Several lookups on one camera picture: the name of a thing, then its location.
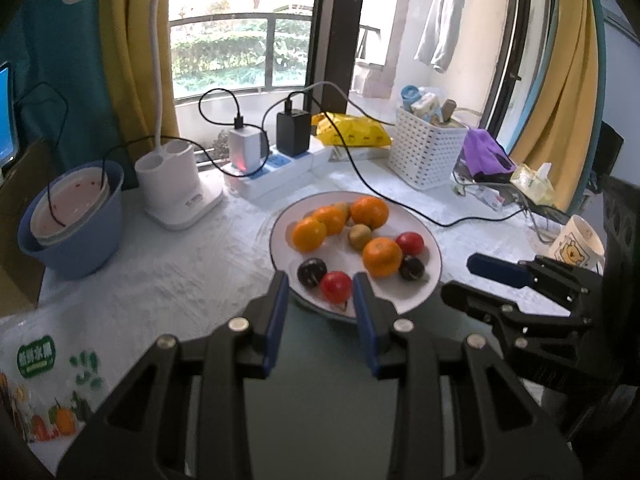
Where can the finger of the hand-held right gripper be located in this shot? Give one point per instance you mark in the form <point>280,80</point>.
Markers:
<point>497,270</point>
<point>470,300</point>

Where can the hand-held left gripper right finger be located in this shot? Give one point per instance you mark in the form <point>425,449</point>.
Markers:
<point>365,320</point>

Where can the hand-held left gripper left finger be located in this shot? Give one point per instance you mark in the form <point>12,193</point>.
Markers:
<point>275,320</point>

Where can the red apple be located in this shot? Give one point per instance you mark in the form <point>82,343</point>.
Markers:
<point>410,242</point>
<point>336,286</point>

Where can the dark purple mangosteen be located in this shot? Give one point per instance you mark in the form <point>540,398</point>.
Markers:
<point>311,272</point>
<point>411,267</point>

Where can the white round plate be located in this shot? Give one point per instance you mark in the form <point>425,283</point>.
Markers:
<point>345,260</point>

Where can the large orange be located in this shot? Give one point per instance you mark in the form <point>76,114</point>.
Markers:
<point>381,257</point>

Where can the kiwi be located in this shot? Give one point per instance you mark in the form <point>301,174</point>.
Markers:
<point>360,236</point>
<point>343,208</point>

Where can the small orange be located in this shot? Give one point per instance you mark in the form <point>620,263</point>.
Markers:
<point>329,219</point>
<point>307,234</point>

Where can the white bear mug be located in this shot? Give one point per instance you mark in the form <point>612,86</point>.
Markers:
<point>575,245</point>

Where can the yellow tissue pack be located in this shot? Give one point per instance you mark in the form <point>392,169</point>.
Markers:
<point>530,185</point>

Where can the white tablecloth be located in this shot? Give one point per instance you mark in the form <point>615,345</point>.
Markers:
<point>190,270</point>

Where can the purple cloth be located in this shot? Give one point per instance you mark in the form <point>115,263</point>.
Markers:
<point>482,155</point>

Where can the white plastic basket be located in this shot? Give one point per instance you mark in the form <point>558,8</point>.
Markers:
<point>425,152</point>

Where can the white power strip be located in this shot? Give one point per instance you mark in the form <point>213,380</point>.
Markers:
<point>280,175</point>

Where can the brown bottle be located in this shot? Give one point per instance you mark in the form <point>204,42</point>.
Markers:
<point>447,110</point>

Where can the white desk lamp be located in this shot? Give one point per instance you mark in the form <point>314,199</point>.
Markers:
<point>175,185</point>

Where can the white charger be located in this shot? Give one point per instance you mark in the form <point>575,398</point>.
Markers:
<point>244,152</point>

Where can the pale snack packet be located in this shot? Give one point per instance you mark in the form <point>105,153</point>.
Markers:
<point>425,107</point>

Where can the black charger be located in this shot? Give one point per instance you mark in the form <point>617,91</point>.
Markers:
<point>292,132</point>

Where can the yellow snack bag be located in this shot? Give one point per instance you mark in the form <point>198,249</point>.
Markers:
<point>352,130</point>

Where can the blue container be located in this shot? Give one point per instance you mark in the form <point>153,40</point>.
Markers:
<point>410,95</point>

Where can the yellow curtain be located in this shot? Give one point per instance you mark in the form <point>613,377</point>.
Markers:
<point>130,70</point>
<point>565,85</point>

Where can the blue plastic bowl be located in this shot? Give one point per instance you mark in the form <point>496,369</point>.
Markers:
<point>80,250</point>

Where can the fruit print plastic bag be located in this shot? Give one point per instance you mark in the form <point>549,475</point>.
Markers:
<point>40,365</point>

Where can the white paper bowl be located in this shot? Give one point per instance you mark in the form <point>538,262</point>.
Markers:
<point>65,205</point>

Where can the grey hanging jacket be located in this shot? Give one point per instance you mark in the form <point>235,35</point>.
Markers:
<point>442,20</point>

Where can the black balcony railing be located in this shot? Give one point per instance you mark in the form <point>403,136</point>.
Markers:
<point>270,50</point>

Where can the large cardboard box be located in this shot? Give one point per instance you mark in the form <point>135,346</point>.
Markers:
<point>20,185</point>

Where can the teal curtain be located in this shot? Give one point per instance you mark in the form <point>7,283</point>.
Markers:
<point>65,70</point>

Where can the computer monitor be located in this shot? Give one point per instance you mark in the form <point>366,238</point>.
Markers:
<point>6,115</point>

